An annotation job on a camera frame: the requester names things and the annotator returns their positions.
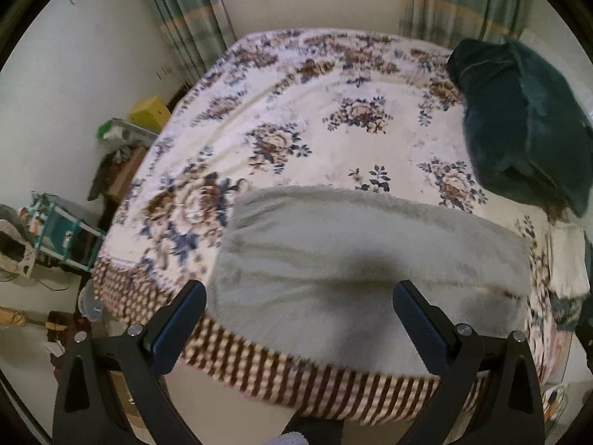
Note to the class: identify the green curtain right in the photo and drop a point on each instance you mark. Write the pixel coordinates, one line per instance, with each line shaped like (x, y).
(447, 22)

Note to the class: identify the yellow box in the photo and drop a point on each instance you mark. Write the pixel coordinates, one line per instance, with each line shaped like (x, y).
(151, 114)

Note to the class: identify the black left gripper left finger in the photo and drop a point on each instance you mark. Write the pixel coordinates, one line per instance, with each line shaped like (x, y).
(87, 408)

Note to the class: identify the floral bed cover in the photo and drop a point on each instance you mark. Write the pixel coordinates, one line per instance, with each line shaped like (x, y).
(363, 111)

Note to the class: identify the green curtain left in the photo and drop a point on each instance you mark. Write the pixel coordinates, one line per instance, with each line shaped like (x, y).
(197, 31)

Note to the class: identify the grey fluffy pants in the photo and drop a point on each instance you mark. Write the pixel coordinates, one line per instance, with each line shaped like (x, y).
(309, 272)

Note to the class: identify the teal metal rack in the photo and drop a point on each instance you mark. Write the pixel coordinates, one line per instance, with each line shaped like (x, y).
(62, 235)

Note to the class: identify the dark green plush blanket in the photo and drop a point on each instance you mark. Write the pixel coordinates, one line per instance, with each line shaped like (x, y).
(527, 137)

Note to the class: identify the white folded cloth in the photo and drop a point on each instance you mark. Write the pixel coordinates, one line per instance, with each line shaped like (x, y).
(568, 275)

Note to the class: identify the green and white clutter pile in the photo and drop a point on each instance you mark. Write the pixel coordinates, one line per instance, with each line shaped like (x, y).
(120, 137)

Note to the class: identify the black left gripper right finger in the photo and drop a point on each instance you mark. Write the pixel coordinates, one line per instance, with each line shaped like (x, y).
(509, 410)

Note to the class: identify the green curtain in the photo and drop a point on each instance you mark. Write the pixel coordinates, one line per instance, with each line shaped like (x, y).
(447, 22)
(197, 31)

